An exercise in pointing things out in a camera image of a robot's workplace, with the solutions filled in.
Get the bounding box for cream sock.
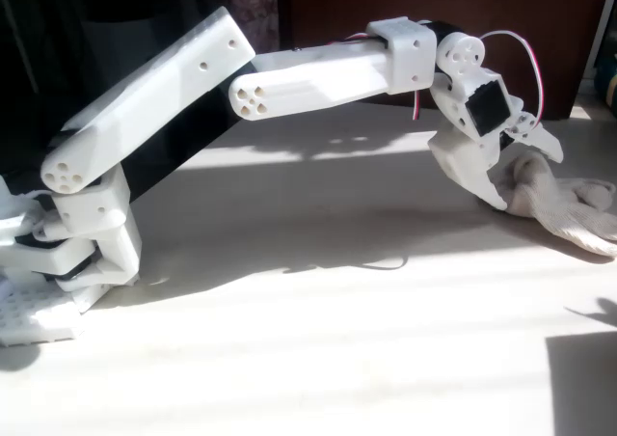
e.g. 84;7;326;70
481;150;617;258

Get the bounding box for white vertical door trim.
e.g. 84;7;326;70
580;0;617;97

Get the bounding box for dark brown wooden cabinet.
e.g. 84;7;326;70
277;0;611;122

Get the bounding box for dark patterned curtain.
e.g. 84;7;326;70
226;0;281;54

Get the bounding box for red black white servo cable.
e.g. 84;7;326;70
344;31;428;123
479;29;546;122

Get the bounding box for white perforated base plate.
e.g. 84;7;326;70
0;276;86;348

